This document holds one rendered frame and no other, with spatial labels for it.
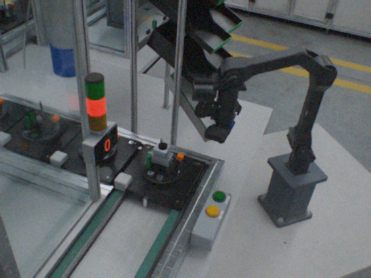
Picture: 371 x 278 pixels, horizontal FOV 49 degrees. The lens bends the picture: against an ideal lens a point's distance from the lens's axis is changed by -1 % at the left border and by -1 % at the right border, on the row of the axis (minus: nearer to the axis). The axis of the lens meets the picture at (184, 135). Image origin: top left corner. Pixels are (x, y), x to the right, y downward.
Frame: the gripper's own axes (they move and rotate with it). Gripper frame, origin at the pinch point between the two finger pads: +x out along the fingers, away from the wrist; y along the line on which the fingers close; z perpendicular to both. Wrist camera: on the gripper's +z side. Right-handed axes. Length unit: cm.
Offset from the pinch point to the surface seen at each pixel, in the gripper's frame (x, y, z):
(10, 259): -49, 84, -4
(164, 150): 10.3, 3.6, 17.0
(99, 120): -11.1, 23.1, 28.0
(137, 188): 21.8, 12.6, 22.3
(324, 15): 98, -399, -14
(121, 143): 21.8, -5.5, 38.1
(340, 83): 119, -282, -49
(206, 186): 23.5, 0.2, 2.4
